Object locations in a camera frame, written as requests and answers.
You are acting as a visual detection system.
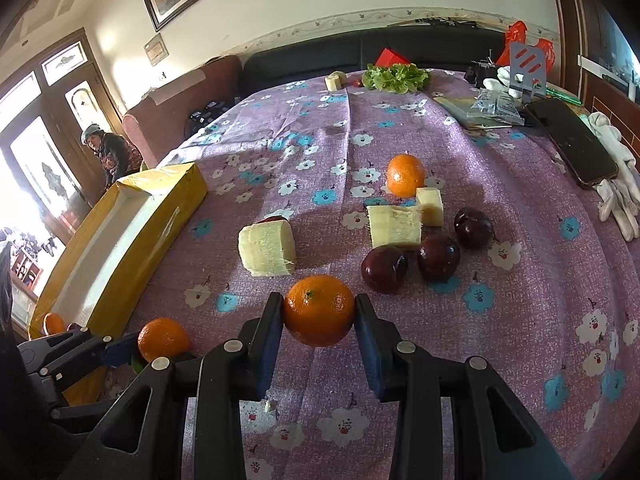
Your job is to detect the wooden cabinet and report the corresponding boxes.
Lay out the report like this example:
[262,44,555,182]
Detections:
[547,0,640,126]

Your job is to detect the black smartphone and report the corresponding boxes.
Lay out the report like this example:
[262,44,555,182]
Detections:
[525,97,620,190]

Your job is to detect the small pale apple cube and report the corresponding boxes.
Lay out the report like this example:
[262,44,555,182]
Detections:
[416,187,445,227]

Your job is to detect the black sofa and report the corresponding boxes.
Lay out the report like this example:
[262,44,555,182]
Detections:
[242,25,511,98]

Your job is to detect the black items on armchair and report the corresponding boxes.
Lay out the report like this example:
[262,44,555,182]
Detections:
[189,101,233,128]

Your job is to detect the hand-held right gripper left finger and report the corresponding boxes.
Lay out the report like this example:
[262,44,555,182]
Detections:
[60,291,286,480]

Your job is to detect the large pale apple chunk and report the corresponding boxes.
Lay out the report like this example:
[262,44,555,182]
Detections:
[237,220,297,278]

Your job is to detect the small framed certificate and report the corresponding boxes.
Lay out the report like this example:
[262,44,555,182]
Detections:
[144,33,167,66]

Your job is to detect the ridged pale apple chunk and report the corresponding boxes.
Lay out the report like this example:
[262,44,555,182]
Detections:
[366,204,423,250]

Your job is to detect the clear plastic bag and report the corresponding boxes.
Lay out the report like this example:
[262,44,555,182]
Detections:
[470,87,525,128]

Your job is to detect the green lettuce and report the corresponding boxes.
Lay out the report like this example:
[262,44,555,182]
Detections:
[361,62,432,94]

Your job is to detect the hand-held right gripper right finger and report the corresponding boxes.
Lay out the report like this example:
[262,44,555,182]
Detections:
[354,293,576,480]

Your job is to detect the red paper box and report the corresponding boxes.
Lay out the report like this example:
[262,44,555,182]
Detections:
[374,48,412,68]

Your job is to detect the wooden glass door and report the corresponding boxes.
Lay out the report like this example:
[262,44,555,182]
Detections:
[0,27,126,241]

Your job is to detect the white gloves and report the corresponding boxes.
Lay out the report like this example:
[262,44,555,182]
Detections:
[587,111,640,242]

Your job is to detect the orange plastic bag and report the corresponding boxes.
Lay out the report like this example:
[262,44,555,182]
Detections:
[502,21,557,78]

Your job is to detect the grey phone stand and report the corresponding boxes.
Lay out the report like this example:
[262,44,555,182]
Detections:
[509,41,548,103]

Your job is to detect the pink armchair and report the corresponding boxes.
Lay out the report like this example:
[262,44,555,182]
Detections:
[122,55,243,171]

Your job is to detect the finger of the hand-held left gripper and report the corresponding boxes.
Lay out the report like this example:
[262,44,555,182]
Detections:
[17,329,142,376]
[47,395,132,423]

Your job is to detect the black device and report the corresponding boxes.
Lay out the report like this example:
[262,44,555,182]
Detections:
[464,59,501,88]

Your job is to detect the yellow cardboard box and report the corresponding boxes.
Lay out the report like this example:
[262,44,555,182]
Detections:
[29,161,208,406]

